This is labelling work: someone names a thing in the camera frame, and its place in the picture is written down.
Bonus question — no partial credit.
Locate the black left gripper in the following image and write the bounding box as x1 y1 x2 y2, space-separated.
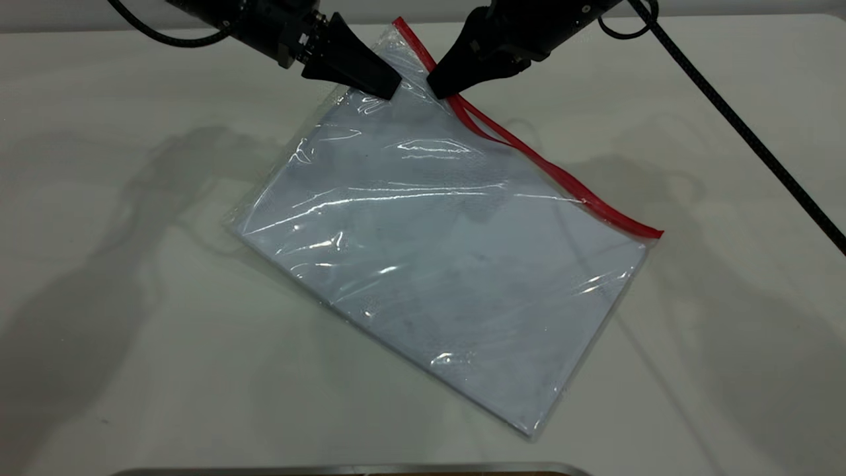
218 0 401 101

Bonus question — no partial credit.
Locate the grey metal edge strip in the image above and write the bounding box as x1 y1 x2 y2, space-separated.
109 461 593 476

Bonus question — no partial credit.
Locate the transparent zip bag red zipper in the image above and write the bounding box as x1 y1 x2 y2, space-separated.
223 17 665 442

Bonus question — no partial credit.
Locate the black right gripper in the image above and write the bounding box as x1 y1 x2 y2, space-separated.
426 0 625 99

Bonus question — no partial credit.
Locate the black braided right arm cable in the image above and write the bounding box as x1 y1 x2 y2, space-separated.
598 0 846 257

